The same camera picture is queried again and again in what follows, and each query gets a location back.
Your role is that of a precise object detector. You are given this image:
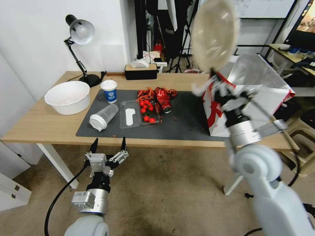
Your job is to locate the black computer monitor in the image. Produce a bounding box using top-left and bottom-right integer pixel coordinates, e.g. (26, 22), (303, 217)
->
(285, 0), (315, 52)

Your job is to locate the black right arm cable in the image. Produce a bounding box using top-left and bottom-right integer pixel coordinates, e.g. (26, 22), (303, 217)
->
(247, 97), (300, 187)

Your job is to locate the black silver desk lamp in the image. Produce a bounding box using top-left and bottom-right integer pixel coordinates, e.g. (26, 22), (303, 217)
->
(63, 14), (101, 88)

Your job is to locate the beige background desk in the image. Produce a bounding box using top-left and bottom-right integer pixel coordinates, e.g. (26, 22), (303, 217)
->
(267, 44), (315, 82)

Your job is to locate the crushed red drink can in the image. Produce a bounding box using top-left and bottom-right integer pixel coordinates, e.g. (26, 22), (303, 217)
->
(154, 87), (173, 114)

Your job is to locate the black camera tripod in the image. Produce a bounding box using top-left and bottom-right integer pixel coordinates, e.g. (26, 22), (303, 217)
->
(168, 0), (200, 73)

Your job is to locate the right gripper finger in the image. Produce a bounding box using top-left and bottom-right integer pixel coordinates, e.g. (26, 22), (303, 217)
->
(209, 70), (231, 99)
(240, 86), (262, 101)

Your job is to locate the white blue paper coffee cup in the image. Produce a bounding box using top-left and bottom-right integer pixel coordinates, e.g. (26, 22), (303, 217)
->
(100, 80), (118, 104)

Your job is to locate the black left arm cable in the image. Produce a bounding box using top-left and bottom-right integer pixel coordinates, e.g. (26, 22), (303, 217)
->
(44, 162), (90, 236)

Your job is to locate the dark grey table mat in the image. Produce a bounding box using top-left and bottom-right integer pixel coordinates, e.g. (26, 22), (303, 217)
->
(75, 89), (232, 142)

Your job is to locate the clear plastic takeout box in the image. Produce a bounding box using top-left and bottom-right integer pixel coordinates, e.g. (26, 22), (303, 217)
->
(119, 99), (162, 130)

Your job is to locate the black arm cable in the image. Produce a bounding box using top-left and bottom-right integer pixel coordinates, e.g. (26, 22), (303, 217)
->
(247, 97), (300, 187)
(44, 162), (90, 236)

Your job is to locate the wooden table with white legs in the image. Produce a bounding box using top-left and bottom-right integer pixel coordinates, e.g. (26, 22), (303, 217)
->
(0, 71), (300, 196)

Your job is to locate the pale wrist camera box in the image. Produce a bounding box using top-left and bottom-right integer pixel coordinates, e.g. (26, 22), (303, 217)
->
(221, 97), (244, 111)
(88, 153), (108, 176)

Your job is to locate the white drawer cabinet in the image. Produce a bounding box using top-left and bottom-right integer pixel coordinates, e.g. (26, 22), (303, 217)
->
(0, 140), (44, 212)

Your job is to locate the black wooden tissue box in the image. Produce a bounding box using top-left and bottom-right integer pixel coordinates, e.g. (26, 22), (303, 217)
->
(124, 59), (158, 81)

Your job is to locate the beige plastic stool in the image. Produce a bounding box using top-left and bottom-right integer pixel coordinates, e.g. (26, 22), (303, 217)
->
(280, 115), (315, 174)

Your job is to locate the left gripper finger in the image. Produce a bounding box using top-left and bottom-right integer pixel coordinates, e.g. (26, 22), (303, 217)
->
(108, 136), (129, 170)
(85, 137), (99, 158)

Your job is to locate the white wall whiteboard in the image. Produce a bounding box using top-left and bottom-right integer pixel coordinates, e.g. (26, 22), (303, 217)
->
(231, 0), (296, 19)

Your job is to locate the white paper box with papers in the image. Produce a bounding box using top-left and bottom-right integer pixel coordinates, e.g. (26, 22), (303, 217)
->
(142, 50), (161, 62)

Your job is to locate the clear cup with white lid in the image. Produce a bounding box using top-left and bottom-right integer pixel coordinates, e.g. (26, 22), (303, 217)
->
(89, 104), (119, 132)

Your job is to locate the large white plastic bowl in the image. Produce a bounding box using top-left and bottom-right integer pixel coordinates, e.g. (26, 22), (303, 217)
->
(44, 81), (91, 115)

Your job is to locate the white red delivery bag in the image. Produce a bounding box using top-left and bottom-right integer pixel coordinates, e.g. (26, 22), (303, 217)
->
(201, 54), (297, 137)

